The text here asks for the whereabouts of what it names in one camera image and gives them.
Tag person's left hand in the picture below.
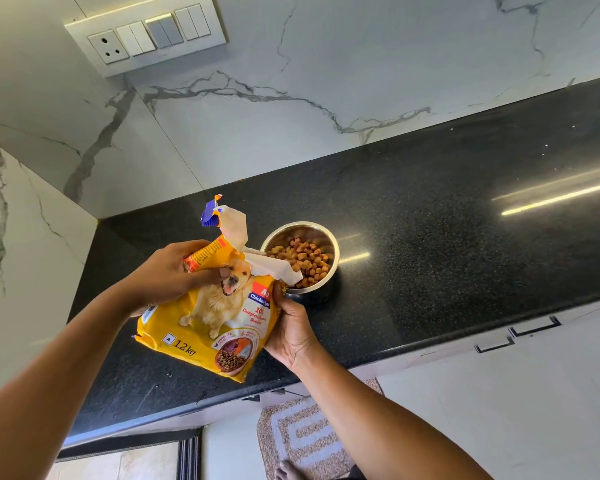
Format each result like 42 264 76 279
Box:
115 239 233 319

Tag person's right hand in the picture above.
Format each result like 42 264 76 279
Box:
263 280 324 372

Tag yellow dog food bag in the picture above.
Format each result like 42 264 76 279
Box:
132 194 303 385

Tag steel bowl with kibble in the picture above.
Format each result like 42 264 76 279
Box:
259 221 341 295

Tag person's left forearm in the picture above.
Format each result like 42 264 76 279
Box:
0 287 146 480

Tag person's right forearm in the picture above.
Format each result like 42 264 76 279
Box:
292 342 481 480

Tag beige patterned floor mat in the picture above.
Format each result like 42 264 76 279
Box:
256 377 385 480

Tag person's left foot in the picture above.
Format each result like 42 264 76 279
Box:
273 459 309 480

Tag person's right leg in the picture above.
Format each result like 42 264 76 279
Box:
332 463 369 480

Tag white base cabinet door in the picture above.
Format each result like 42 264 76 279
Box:
62 394 266 448

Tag white base drawer unit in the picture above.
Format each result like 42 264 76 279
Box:
375 293 600 395

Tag black drawer handle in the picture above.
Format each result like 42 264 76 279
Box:
509 316 562 338
475 336 516 355

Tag white switch panel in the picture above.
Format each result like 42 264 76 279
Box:
63 0 229 79

